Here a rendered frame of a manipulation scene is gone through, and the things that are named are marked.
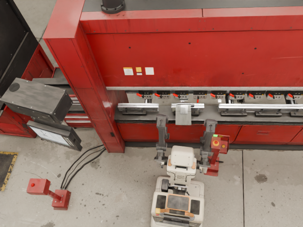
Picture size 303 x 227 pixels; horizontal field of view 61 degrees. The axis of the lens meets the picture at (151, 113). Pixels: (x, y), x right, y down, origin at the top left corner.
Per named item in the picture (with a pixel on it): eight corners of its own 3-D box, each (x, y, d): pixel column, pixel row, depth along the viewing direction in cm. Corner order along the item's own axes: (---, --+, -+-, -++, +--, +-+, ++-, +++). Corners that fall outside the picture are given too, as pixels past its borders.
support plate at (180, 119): (175, 124, 295) (175, 124, 295) (175, 105, 309) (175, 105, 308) (191, 125, 294) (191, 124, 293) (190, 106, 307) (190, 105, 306)
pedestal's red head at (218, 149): (209, 152, 311) (211, 146, 295) (210, 139, 319) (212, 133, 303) (226, 154, 308) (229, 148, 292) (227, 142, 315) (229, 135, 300)
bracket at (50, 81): (28, 102, 248) (25, 98, 242) (35, 82, 260) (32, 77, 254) (69, 102, 244) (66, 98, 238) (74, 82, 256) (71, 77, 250)
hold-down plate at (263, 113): (254, 116, 307) (255, 115, 304) (254, 112, 309) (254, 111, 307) (281, 116, 304) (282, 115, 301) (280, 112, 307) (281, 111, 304)
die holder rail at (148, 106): (119, 111, 324) (117, 106, 316) (119, 106, 327) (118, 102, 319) (158, 111, 320) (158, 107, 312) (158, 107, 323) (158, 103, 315)
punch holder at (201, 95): (192, 99, 290) (193, 90, 276) (192, 93, 294) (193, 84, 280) (206, 99, 288) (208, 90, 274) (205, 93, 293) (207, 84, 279)
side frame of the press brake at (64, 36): (108, 153, 391) (42, 38, 194) (115, 106, 434) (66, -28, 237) (124, 153, 389) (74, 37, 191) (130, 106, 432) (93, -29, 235)
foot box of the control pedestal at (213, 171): (203, 174, 364) (204, 171, 353) (204, 157, 376) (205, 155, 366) (218, 176, 360) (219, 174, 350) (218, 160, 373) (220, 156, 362)
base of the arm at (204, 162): (198, 165, 247) (210, 167, 245) (199, 157, 246) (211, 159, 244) (197, 163, 255) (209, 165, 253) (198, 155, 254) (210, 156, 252)
